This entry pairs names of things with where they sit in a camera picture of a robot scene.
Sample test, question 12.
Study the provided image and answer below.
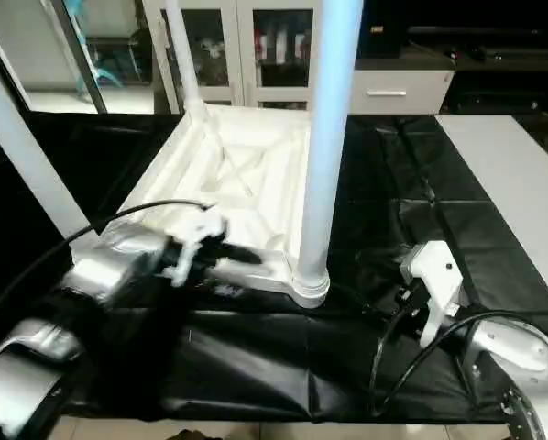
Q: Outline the white plastic table leg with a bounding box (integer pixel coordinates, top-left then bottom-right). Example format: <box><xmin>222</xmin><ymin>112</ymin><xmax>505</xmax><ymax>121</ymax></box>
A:
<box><xmin>0</xmin><ymin>46</ymin><xmax>101</xmax><ymax>241</ymax></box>
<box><xmin>164</xmin><ymin>0</ymin><xmax>207</xmax><ymax>116</ymax></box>
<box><xmin>292</xmin><ymin>0</ymin><xmax>365</xmax><ymax>308</ymax></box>

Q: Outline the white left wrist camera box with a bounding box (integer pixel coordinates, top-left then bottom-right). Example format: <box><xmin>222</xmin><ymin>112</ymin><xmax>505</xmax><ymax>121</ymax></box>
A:
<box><xmin>162</xmin><ymin>209</ymin><xmax>229</xmax><ymax>287</ymax></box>

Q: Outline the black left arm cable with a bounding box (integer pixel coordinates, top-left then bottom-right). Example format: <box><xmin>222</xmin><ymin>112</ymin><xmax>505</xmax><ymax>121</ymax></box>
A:
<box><xmin>0</xmin><ymin>199</ymin><xmax>211</xmax><ymax>342</ymax></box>

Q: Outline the white glass door cabinet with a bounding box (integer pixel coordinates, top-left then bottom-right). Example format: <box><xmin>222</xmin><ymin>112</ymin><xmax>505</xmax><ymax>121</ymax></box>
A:
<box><xmin>141</xmin><ymin>0</ymin><xmax>317</xmax><ymax>111</ymax></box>

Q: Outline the white plastic table top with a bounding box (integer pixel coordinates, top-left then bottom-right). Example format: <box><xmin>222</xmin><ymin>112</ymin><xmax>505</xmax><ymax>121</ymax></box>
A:
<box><xmin>118</xmin><ymin>103</ymin><xmax>332</xmax><ymax>308</ymax></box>

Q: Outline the black work mat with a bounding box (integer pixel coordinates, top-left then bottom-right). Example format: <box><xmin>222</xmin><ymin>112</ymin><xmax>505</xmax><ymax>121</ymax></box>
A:
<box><xmin>0</xmin><ymin>108</ymin><xmax>548</xmax><ymax>424</ymax></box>

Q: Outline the white drawer unit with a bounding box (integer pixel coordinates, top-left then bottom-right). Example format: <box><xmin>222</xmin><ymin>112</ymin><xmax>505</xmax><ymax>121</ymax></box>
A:
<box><xmin>347</xmin><ymin>69</ymin><xmax>455</xmax><ymax>116</ymax></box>

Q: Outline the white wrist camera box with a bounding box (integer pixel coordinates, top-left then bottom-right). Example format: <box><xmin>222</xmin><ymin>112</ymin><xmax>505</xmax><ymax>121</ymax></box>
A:
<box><xmin>162</xmin><ymin>209</ymin><xmax>229</xmax><ymax>287</ymax></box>
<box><xmin>400</xmin><ymin>240</ymin><xmax>467</xmax><ymax>347</ymax></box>

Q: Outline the white drawer cabinet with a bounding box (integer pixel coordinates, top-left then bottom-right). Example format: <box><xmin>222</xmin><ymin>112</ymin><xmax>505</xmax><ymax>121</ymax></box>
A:
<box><xmin>356</xmin><ymin>0</ymin><xmax>548</xmax><ymax>116</ymax></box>

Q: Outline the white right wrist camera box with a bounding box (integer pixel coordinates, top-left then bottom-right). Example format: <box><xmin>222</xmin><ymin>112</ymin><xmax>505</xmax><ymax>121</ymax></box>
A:
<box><xmin>400</xmin><ymin>240</ymin><xmax>467</xmax><ymax>347</ymax></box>

